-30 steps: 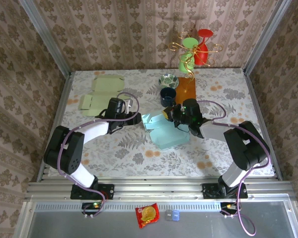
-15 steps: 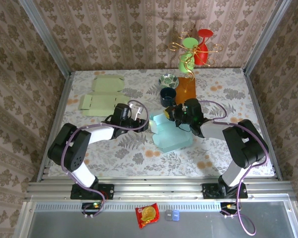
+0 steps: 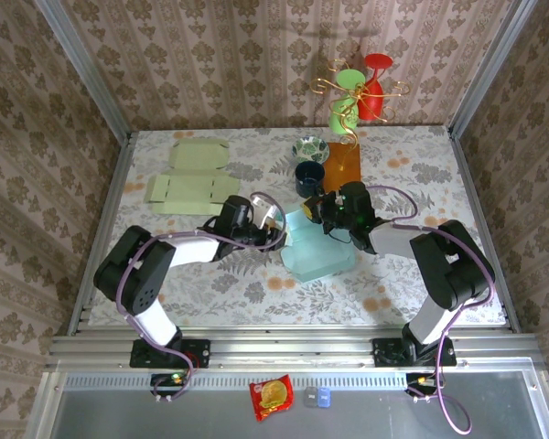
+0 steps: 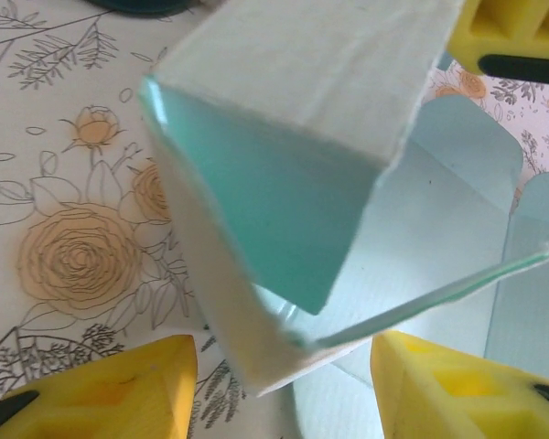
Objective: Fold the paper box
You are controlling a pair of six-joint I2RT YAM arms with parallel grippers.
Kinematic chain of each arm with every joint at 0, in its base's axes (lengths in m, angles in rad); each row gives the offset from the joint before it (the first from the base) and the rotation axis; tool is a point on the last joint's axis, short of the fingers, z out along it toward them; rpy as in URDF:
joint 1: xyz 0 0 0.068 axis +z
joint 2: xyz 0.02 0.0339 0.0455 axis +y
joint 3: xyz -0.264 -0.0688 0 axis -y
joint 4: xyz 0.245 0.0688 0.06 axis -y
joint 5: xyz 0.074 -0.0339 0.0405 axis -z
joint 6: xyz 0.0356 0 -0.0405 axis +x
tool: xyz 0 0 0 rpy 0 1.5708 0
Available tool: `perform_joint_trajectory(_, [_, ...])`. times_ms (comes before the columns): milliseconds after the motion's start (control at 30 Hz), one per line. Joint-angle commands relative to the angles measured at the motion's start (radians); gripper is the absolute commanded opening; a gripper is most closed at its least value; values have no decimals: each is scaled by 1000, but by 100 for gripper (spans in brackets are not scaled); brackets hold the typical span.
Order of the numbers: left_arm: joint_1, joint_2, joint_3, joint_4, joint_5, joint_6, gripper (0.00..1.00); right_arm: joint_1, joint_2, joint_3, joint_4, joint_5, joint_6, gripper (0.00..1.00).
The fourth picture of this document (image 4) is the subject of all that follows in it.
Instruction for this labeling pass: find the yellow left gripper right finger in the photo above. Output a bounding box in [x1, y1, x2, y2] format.
[370, 331, 549, 439]

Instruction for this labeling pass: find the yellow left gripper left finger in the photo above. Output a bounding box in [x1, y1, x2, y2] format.
[0, 335, 199, 439]

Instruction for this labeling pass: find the teal paper box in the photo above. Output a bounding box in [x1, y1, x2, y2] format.
[136, 0, 549, 400]

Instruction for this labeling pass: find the floral printed table cover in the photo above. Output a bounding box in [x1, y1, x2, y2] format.
[0, 0, 549, 439]

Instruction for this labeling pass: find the dark blue mug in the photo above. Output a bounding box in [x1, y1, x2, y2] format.
[80, 0, 202, 17]

